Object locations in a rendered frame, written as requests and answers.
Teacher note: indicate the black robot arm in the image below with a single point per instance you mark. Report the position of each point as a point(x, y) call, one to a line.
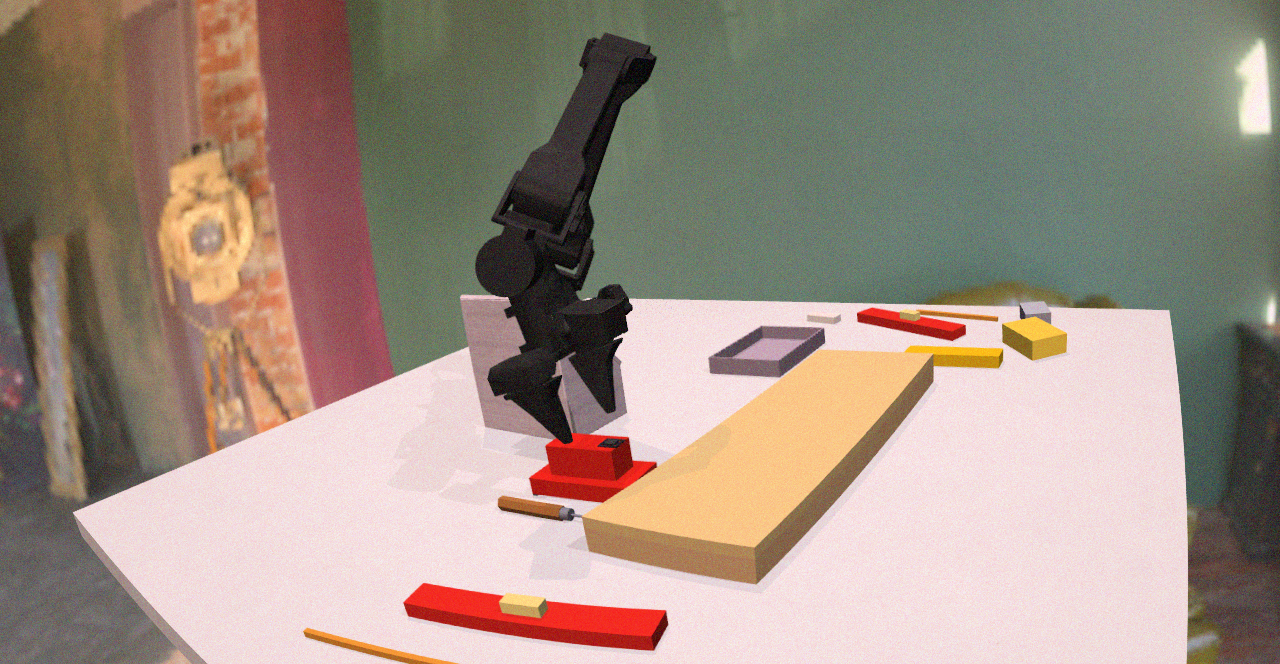
point(551, 220)

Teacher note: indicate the thin orange rod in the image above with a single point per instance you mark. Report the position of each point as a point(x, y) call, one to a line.
point(957, 315)
point(371, 649)

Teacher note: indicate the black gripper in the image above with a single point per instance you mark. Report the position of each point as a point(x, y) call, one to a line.
point(527, 378)

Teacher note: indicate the awl with brown wooden handle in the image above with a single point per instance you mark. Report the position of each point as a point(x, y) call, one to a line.
point(536, 509)

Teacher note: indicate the tan wooden floor panel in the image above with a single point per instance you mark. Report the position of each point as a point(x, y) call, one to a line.
point(734, 502)

